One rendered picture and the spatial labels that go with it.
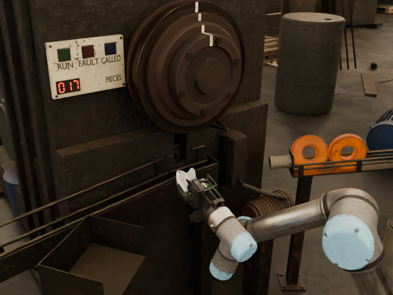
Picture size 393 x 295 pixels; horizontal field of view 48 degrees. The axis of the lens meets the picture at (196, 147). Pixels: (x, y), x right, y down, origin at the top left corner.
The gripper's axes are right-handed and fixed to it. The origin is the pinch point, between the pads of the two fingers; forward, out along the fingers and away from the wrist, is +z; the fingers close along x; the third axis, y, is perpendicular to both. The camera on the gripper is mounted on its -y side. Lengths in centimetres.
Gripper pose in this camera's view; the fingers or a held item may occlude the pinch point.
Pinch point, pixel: (179, 175)
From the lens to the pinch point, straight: 144.4
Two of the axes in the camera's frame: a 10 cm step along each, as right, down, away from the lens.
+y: 2.0, -7.5, -6.3
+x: -8.1, 2.4, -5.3
